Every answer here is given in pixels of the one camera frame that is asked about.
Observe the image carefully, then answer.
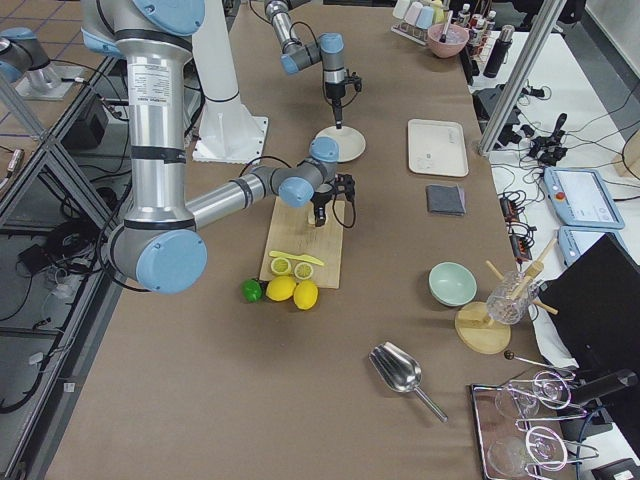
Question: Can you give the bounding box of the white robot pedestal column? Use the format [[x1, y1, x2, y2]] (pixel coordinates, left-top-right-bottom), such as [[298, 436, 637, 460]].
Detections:
[[192, 1, 268, 164]]

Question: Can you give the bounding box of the wooden cutting board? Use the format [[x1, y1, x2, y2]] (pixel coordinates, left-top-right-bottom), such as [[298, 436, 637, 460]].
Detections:
[[259, 197, 343, 289]]

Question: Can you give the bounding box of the pink bowl with ice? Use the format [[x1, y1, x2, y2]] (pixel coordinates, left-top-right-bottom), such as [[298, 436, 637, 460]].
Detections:
[[427, 24, 469, 58]]

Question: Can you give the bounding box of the cream rabbit tray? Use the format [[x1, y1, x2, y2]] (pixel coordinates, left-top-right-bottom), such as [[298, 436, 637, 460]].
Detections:
[[408, 119, 469, 178]]

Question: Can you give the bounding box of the clear glass cup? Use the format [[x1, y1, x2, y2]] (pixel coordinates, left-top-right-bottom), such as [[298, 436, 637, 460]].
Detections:
[[486, 271, 540, 325]]

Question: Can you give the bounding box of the metal ice scoop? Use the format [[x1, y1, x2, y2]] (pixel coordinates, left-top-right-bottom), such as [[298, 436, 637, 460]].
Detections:
[[369, 341, 448, 423]]

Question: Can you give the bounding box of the yellow plastic knife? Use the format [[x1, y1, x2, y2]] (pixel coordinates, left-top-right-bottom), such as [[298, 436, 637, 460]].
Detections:
[[268, 250, 325, 266]]

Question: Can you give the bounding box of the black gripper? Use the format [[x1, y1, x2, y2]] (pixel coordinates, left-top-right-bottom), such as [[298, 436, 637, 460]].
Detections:
[[311, 183, 334, 227], [324, 80, 346, 130]]

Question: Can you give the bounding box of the wooden cup tree stand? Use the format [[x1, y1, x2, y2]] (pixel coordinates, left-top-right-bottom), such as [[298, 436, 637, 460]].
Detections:
[[455, 237, 558, 354]]

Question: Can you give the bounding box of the yellow lemon near lime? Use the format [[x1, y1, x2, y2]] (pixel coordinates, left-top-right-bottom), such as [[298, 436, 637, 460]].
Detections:
[[266, 276, 297, 302]]

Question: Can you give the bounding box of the white cup rack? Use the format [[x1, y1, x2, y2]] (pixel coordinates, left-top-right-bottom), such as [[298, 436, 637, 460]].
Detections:
[[391, 0, 448, 45]]

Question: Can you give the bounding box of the lemon half near bun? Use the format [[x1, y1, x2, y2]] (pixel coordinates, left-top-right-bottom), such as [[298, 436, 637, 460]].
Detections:
[[270, 256, 293, 276]]

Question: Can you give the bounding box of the black thermos bottle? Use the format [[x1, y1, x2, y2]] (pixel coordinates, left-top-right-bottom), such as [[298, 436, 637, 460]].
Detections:
[[483, 25, 515, 78]]

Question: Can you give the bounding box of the round cream plate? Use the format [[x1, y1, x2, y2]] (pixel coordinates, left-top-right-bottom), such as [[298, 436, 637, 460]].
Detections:
[[316, 125, 366, 163]]

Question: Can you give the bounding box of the mint green bowl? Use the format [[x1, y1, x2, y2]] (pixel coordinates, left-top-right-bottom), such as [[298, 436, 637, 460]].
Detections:
[[428, 262, 477, 307]]

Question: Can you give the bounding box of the black monitor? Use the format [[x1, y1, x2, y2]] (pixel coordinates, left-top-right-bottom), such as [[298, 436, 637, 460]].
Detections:
[[540, 233, 639, 373]]

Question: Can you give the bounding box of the yellow lemon outer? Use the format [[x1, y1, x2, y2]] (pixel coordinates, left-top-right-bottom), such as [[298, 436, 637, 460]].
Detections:
[[293, 280, 319, 310]]

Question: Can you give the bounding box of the green lime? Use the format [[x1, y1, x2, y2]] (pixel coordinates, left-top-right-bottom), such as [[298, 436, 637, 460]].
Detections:
[[241, 278, 265, 303]]

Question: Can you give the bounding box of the blue teach pendant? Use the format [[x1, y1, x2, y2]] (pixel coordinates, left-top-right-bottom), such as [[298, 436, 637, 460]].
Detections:
[[557, 226, 625, 267], [543, 167, 625, 230]]

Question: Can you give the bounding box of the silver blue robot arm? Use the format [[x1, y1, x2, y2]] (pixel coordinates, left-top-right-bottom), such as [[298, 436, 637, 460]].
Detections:
[[264, 1, 350, 129], [82, 1, 339, 294]]

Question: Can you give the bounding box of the upper blue teach pendant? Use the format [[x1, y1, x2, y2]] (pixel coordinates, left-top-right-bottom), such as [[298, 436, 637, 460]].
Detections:
[[543, 167, 625, 230]]

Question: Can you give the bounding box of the folded grey cloth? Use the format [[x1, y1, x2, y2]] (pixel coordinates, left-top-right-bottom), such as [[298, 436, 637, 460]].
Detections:
[[426, 184, 466, 216]]

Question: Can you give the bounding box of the aluminium frame post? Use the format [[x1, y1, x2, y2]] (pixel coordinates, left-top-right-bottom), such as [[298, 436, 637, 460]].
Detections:
[[478, 0, 566, 157]]

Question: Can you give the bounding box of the lower blue teach pendant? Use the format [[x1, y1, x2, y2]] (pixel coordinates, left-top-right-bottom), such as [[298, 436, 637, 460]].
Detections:
[[557, 226, 625, 267]]

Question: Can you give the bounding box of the lemon half far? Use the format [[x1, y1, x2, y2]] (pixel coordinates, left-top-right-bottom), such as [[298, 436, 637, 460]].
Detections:
[[293, 261, 315, 281]]

